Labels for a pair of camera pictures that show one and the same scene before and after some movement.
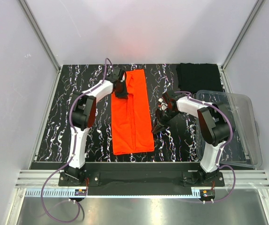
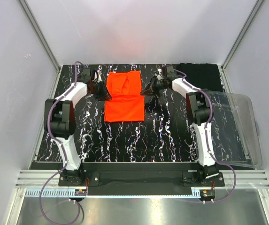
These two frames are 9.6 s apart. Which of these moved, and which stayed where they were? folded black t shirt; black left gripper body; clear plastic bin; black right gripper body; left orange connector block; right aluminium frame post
Moved: black right gripper body; black left gripper body
Stayed: left orange connector block; right aluminium frame post; folded black t shirt; clear plastic bin
